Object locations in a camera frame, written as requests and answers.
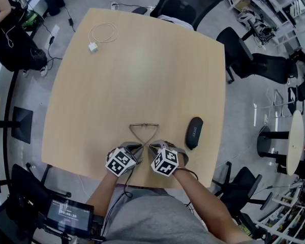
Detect thin-framed eyeglasses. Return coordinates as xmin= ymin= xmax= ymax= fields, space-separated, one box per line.
xmin=129 ymin=122 xmax=160 ymax=148

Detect white charging cable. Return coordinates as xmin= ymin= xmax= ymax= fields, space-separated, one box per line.
xmin=87 ymin=22 xmax=119 ymax=44

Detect black mesh office chair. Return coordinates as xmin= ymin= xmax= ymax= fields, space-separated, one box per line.
xmin=131 ymin=0 xmax=232 ymax=32

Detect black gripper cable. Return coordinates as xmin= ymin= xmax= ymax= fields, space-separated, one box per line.
xmin=122 ymin=159 xmax=144 ymax=200

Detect white low shelf unit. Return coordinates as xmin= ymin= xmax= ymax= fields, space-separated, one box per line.
xmin=254 ymin=181 xmax=305 ymax=244

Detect black padded office chair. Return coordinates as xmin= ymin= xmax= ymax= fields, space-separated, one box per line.
xmin=216 ymin=26 xmax=299 ymax=85

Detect person's right forearm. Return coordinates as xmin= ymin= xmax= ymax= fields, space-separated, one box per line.
xmin=172 ymin=170 xmax=245 ymax=241

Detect white cloth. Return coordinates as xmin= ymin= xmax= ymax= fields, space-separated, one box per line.
xmin=158 ymin=14 xmax=195 ymax=31

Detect white metal shelving rack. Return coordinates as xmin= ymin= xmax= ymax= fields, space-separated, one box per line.
xmin=227 ymin=0 xmax=305 ymax=45

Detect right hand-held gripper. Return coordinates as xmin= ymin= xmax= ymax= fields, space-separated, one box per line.
xmin=148 ymin=139 xmax=189 ymax=178

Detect black and white gear bags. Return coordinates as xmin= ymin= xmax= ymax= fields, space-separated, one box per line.
xmin=236 ymin=10 xmax=278 ymax=44

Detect small black monitor screen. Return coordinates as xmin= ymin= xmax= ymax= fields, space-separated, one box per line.
xmin=44 ymin=199 xmax=95 ymax=235

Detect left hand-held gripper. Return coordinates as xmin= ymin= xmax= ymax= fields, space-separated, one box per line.
xmin=105 ymin=141 xmax=145 ymax=178

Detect black chair with chrome legs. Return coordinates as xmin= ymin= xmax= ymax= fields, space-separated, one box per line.
xmin=273 ymin=76 xmax=305 ymax=118

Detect green and black helmet device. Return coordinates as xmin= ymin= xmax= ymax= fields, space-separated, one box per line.
xmin=21 ymin=9 xmax=44 ymax=32

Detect black glasses case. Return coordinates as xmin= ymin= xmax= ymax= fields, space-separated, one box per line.
xmin=184 ymin=116 xmax=204 ymax=151

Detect person's left forearm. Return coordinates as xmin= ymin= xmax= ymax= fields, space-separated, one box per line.
xmin=85 ymin=172 xmax=119 ymax=220

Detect person's grey shirt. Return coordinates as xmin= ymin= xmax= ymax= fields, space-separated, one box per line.
xmin=103 ymin=187 xmax=229 ymax=244

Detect round wooden table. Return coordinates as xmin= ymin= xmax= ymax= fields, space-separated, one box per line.
xmin=256 ymin=109 xmax=305 ymax=176

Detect black wrist band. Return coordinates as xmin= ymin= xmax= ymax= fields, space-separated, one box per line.
xmin=177 ymin=168 xmax=199 ymax=181

